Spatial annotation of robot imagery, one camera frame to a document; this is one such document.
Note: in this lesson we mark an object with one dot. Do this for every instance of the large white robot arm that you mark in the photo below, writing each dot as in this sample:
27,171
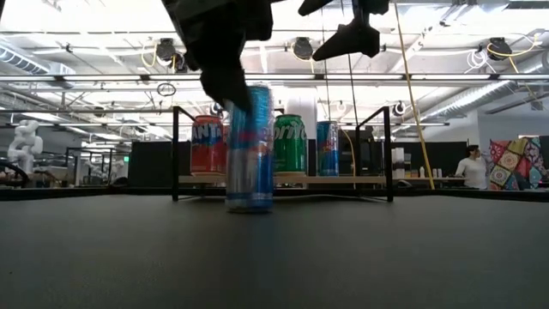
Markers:
25,143

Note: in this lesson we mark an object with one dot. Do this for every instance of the silver air duct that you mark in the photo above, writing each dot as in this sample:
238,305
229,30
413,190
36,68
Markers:
21,60
480,96

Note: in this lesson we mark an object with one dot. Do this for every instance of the person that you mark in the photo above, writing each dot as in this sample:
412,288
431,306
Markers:
472,169

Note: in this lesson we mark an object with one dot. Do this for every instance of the green Sprite can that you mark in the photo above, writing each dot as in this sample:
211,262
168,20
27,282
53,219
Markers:
291,148

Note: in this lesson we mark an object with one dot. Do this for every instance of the small white robot arm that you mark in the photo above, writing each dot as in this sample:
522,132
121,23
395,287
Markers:
103,169

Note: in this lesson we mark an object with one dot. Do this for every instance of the white round column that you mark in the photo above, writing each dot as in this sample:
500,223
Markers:
311,107

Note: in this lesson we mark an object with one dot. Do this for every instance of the white bottle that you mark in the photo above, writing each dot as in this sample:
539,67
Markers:
422,172

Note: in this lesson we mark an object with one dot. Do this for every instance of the colourful patchwork quilt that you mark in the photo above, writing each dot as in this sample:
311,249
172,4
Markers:
517,163

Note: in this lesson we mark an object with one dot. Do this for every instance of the strawberry Fanta soda can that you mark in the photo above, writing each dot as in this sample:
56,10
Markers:
208,148

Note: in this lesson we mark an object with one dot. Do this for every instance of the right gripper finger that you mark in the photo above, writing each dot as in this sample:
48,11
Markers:
315,5
354,40

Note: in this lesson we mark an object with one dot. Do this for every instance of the wooden shelf black metal frame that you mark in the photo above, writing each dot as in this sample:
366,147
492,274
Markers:
334,179

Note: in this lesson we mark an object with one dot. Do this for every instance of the white cup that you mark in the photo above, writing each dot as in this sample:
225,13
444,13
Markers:
441,173

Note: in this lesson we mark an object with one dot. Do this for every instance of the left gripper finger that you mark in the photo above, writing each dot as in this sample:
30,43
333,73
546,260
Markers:
227,88

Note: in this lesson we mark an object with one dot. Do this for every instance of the black equipment cabinet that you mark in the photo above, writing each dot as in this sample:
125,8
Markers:
364,150

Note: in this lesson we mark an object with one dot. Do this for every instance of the blue silver Red Bull can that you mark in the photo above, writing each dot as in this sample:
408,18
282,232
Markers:
327,150
250,163

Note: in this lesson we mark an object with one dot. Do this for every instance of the light wood desk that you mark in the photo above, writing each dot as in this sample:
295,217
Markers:
429,178

